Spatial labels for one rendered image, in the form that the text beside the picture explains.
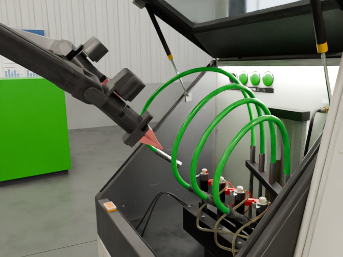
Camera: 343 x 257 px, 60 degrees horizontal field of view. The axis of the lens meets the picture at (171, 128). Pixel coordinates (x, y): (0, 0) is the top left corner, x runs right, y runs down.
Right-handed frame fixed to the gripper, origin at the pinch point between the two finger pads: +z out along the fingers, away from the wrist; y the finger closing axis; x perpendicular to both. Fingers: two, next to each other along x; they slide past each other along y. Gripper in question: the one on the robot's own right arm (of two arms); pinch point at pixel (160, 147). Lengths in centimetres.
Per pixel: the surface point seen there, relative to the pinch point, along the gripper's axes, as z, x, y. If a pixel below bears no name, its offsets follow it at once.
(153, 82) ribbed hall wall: 96, 675, 67
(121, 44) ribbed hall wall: -22, 663, 79
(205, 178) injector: 19.0, 3.6, 1.7
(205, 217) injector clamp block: 25.7, -0.6, -7.0
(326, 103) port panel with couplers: 25.8, -6.6, 40.5
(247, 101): 5.4, -10.8, 23.5
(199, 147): 2.4, -14.7, 6.9
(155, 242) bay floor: 26.8, 13.4, -26.9
